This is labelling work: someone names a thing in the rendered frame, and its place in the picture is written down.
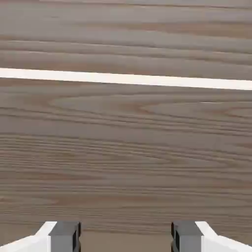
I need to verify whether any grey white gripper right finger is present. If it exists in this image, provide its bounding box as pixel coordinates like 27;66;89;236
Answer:
170;220;252;252

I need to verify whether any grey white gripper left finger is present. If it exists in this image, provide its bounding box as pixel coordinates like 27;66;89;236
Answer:
0;220;82;252

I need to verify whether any grey-brown wooden cabinet door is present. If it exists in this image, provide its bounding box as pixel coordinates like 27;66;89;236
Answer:
0;0;252;81
0;77;252;252

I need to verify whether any wooden cabinet with white frame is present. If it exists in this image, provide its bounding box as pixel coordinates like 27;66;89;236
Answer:
0;0;252;252

